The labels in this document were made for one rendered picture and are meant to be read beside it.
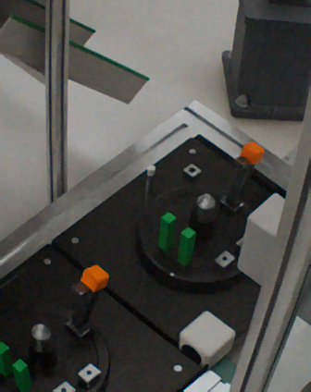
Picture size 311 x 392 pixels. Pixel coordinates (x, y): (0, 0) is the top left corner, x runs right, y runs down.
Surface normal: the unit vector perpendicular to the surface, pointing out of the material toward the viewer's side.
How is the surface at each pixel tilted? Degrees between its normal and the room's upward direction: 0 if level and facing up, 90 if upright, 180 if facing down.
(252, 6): 0
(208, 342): 0
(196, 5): 0
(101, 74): 90
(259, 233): 90
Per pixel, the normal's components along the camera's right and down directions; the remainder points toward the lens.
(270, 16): 0.06, -0.66
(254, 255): -0.68, 0.52
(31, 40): 0.60, 0.62
